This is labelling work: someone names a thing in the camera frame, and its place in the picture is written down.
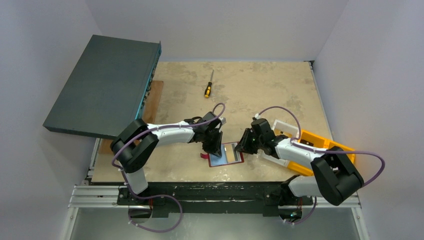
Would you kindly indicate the red card holder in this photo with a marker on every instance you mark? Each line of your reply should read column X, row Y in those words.
column 214, row 161

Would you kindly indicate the aluminium rail frame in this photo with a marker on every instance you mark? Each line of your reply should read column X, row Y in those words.
column 104, row 196

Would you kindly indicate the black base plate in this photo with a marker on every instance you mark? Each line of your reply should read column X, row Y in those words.
column 162, row 199

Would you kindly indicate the yellow black screwdriver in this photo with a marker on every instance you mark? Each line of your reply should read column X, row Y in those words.
column 208, row 89

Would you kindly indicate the white frame tray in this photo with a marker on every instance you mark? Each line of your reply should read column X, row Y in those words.
column 282, row 128

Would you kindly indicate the gold card with stripe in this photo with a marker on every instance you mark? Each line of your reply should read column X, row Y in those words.
column 231, row 154

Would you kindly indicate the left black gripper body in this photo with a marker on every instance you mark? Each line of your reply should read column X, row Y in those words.
column 206, row 133

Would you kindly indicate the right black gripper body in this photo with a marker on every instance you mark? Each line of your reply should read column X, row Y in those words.
column 251, row 139

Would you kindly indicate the wooden board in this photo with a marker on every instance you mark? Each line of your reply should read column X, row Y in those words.
column 148, row 116

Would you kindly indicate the yellow plastic bin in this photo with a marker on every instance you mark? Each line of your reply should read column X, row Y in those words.
column 313, row 140

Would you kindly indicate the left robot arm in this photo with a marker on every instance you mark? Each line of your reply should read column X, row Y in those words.
column 135, row 144

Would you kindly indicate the dark grey network switch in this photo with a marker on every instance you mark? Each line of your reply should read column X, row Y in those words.
column 107, row 89

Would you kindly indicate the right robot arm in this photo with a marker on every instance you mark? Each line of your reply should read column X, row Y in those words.
column 335, row 178

